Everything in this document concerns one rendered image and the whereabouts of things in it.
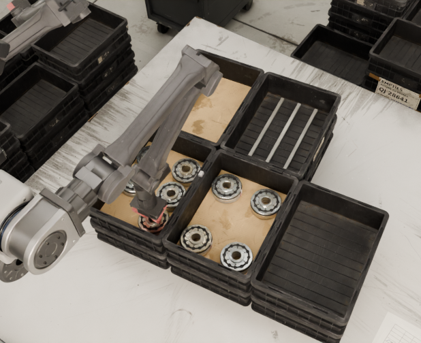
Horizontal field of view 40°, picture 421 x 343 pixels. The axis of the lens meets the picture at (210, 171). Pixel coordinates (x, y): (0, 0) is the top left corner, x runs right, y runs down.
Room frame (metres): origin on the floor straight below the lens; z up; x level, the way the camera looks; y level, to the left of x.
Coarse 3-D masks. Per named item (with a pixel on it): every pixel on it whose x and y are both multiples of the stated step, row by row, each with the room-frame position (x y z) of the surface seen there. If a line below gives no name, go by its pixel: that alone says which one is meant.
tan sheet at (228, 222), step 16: (208, 192) 1.08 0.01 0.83; (208, 208) 1.01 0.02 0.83; (224, 208) 1.01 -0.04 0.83; (240, 208) 1.00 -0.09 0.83; (192, 224) 0.96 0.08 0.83; (208, 224) 0.95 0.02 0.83; (224, 224) 0.95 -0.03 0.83; (240, 224) 0.94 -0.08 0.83; (256, 224) 0.94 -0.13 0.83; (224, 240) 0.89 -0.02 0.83; (240, 240) 0.88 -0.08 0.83; (256, 240) 0.88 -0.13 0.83; (208, 256) 0.84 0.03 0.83
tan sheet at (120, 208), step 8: (176, 152) 1.26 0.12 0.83; (136, 160) 1.24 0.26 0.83; (168, 160) 1.23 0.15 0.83; (176, 160) 1.23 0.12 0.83; (168, 176) 1.16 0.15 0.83; (160, 184) 1.13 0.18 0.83; (120, 200) 1.08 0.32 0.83; (128, 200) 1.08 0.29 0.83; (104, 208) 1.05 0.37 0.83; (112, 208) 1.05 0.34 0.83; (120, 208) 1.05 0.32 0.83; (128, 208) 1.04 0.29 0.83; (120, 216) 1.01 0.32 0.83; (128, 216) 1.01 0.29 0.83; (136, 216) 1.01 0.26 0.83; (136, 224) 0.98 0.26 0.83
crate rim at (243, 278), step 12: (216, 156) 1.15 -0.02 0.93; (228, 156) 1.15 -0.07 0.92; (240, 156) 1.14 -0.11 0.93; (264, 168) 1.09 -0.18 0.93; (192, 192) 1.02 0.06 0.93; (288, 192) 0.98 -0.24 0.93; (180, 216) 0.93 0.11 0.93; (276, 216) 0.90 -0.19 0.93; (168, 228) 0.89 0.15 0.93; (264, 240) 0.82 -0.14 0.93; (180, 252) 0.81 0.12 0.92; (192, 252) 0.80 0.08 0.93; (204, 264) 0.77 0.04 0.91; (216, 264) 0.76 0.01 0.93; (252, 264) 0.74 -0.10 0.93; (240, 276) 0.71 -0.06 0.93
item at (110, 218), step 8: (184, 136) 1.25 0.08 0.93; (200, 144) 1.21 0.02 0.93; (208, 144) 1.21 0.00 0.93; (208, 160) 1.14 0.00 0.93; (200, 168) 1.11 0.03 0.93; (192, 184) 1.05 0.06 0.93; (184, 200) 0.99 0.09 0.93; (176, 208) 0.96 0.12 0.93; (104, 216) 0.96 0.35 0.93; (112, 216) 0.96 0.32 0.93; (120, 224) 0.93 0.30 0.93; (128, 224) 0.92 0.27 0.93; (168, 224) 0.91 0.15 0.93; (136, 232) 0.89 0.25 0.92; (144, 232) 0.89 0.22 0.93; (160, 232) 0.88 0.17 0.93; (152, 240) 0.87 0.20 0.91; (160, 240) 0.86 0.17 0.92
